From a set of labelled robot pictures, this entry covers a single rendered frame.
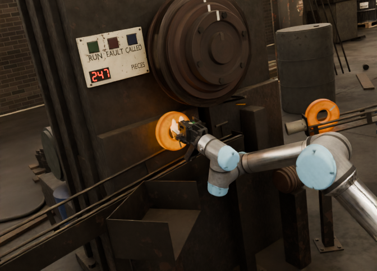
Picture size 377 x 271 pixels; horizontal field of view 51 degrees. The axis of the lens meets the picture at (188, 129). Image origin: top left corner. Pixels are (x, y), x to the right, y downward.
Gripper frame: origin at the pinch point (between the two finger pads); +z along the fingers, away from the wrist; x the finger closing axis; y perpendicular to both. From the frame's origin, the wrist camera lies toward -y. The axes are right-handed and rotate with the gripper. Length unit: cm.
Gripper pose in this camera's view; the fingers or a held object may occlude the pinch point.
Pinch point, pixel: (173, 126)
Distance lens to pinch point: 158.6
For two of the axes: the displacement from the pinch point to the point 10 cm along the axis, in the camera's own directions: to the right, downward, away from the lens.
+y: -0.2, -8.7, -5.0
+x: -8.0, 3.1, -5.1
